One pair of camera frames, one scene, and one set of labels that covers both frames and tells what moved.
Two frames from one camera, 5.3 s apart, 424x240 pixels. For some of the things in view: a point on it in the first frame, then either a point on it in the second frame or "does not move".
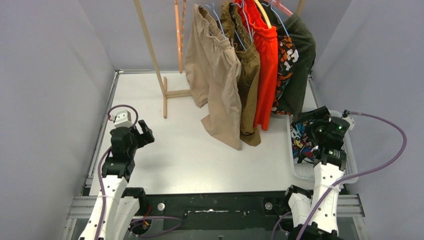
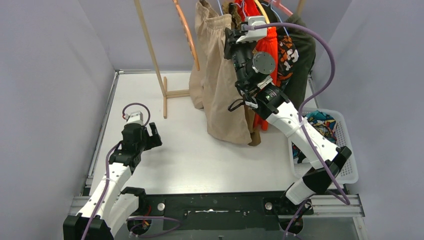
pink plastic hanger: [277, 3] does not move
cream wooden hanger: [263, 13] does not move
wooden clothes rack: [174, 93] does not move
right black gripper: [322, 115] to [231, 44]
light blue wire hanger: [212, 8] to [220, 7]
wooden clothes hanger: [178, 37] to [195, 56]
